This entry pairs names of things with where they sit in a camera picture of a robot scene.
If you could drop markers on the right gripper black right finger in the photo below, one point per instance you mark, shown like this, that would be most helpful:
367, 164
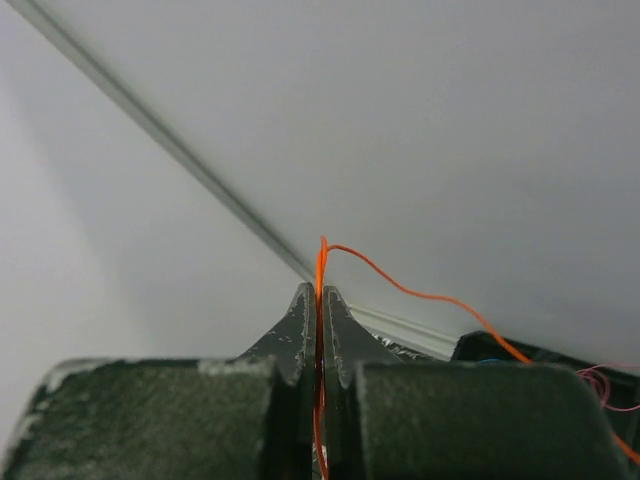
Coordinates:
347, 346

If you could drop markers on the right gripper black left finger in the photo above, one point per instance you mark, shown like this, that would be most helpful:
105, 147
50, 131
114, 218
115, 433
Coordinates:
291, 342

